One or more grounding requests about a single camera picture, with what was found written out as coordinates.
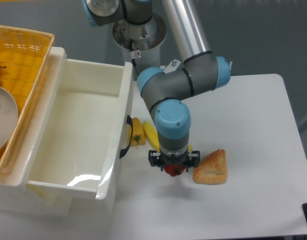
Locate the white drawer cabinet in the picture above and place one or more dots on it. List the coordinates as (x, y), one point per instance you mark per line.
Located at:
(16, 193)

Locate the golden triangular pastry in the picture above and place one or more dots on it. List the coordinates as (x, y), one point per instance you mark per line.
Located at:
(212, 170)

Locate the white open drawer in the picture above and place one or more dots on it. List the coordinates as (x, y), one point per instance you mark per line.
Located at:
(86, 129)

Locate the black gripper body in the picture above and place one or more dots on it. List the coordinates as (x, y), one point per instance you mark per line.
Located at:
(174, 159)

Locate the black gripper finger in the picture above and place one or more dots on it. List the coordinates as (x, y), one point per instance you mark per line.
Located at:
(192, 159)
(155, 159)

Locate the black drawer handle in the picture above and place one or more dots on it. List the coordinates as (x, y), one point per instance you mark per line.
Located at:
(126, 138)

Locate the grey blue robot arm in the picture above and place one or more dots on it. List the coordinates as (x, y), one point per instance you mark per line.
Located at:
(172, 61)

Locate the grey plate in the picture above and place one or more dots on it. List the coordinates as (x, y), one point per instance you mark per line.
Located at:
(8, 116)

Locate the red bell pepper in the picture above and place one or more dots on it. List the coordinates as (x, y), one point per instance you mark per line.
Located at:
(174, 169)

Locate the yellow woven basket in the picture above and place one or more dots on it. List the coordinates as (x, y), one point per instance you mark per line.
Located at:
(23, 53)

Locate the yellow banana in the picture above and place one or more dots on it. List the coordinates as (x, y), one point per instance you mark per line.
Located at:
(151, 135)

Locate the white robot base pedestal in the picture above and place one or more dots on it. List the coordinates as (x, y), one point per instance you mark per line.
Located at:
(141, 44)

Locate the yellow bell pepper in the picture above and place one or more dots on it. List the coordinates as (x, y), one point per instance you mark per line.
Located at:
(138, 134)

